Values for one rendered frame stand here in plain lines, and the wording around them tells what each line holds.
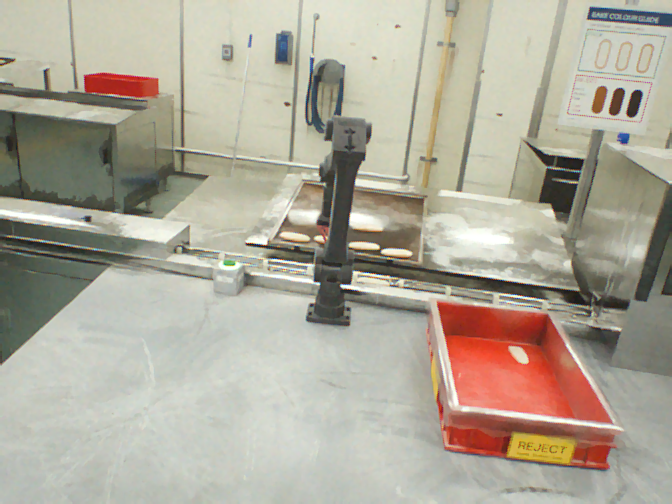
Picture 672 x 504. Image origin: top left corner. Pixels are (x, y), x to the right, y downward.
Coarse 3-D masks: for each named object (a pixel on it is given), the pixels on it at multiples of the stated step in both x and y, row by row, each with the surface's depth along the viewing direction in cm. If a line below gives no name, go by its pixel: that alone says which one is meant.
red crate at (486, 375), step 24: (456, 336) 149; (456, 360) 138; (480, 360) 139; (504, 360) 140; (528, 360) 141; (456, 384) 128; (480, 384) 129; (504, 384) 130; (528, 384) 131; (552, 384) 132; (504, 408) 122; (528, 408) 122; (552, 408) 123; (456, 432) 107; (480, 432) 106; (504, 456) 107; (576, 456) 107; (600, 456) 106
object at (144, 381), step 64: (64, 320) 139; (128, 320) 142; (192, 320) 145; (256, 320) 148; (384, 320) 154; (0, 384) 114; (64, 384) 116; (128, 384) 118; (192, 384) 120; (256, 384) 122; (320, 384) 124; (384, 384) 126; (640, 384) 136; (0, 448) 98; (64, 448) 99; (128, 448) 101; (192, 448) 102; (256, 448) 104; (320, 448) 105; (384, 448) 107; (640, 448) 114
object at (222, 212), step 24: (192, 192) 248; (216, 192) 251; (240, 192) 255; (264, 192) 258; (168, 216) 216; (192, 216) 219; (216, 216) 221; (240, 216) 224; (192, 240) 196; (216, 240) 198; (240, 240) 200; (576, 240) 235; (312, 264) 186; (360, 264) 190; (408, 288) 175; (480, 288) 180; (504, 288) 182; (528, 288) 184
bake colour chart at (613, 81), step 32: (608, 32) 209; (640, 32) 207; (576, 64) 215; (608, 64) 213; (640, 64) 210; (576, 96) 219; (608, 96) 216; (640, 96) 214; (608, 128) 220; (640, 128) 218
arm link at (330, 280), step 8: (328, 264) 147; (336, 264) 147; (328, 272) 147; (336, 272) 147; (320, 280) 148; (328, 280) 148; (336, 280) 148; (320, 288) 147; (328, 288) 148; (336, 288) 148
